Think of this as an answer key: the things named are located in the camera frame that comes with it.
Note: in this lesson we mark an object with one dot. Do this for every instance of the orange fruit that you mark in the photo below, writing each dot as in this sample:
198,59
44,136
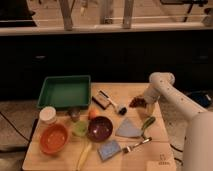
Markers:
93,113

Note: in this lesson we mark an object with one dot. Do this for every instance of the purple bowl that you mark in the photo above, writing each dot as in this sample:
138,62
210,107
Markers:
99,129

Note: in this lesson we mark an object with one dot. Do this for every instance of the wooden table board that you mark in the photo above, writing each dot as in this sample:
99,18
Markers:
153,156

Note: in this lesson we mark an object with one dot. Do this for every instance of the green plastic tray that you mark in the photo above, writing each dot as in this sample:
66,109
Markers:
63,92

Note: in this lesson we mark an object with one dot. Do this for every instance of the small green cup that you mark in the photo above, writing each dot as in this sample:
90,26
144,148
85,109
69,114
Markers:
80,128

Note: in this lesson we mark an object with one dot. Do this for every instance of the orange bowl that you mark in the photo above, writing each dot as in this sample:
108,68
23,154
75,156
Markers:
53,139

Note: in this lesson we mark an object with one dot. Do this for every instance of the blue sponge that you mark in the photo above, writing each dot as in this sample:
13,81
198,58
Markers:
108,150

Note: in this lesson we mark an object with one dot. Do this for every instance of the dark purple grapes bunch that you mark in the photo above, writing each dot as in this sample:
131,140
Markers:
137,102

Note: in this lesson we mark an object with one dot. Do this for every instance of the black white brush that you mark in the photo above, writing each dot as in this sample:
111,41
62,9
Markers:
121,110

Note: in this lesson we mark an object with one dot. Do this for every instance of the white lidded jar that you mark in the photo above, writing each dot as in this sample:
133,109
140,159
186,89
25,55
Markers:
48,115

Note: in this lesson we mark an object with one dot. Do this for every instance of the brown rectangular block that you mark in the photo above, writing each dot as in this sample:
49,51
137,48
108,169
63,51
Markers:
101,101

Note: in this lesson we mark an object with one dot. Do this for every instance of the yellow banana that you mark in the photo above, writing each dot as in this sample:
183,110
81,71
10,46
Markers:
83,156

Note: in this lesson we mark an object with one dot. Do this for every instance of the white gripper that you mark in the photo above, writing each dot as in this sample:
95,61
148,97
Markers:
151,96

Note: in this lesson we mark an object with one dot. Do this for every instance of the silver fork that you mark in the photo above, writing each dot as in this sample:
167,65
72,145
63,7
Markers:
130,148

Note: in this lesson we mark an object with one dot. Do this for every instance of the small metal cup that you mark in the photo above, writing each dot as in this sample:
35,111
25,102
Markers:
74,114

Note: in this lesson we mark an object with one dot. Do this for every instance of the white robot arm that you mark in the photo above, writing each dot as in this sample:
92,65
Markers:
198,143

